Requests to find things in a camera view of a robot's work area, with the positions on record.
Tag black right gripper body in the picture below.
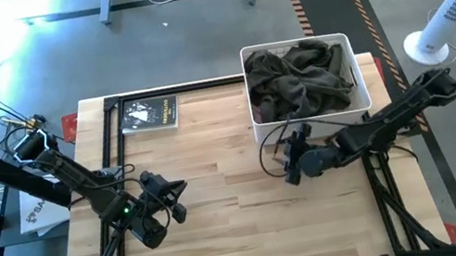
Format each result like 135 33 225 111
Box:
279 133 325 175

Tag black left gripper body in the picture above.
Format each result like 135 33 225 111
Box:
136 166 178 217

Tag dark brown-grey garment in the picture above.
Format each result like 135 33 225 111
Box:
241 35 356 128

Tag dark grey garment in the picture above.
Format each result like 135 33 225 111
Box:
278 33 350 90

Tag white plastic laundry basket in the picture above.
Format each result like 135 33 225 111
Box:
237 26 377 148

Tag black book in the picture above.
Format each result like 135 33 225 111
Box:
116 92 184 139

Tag red corner guard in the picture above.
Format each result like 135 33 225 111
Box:
59 111 83 144
443 221 456 250

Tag black hazard-striped floor mat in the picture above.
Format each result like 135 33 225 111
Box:
287 0 431 153

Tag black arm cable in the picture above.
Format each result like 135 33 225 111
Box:
254 110 358 183

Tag black aluminium frame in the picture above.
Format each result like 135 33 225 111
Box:
29 40 456 256

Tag brass cable connector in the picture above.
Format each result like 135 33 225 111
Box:
0 108 48 137

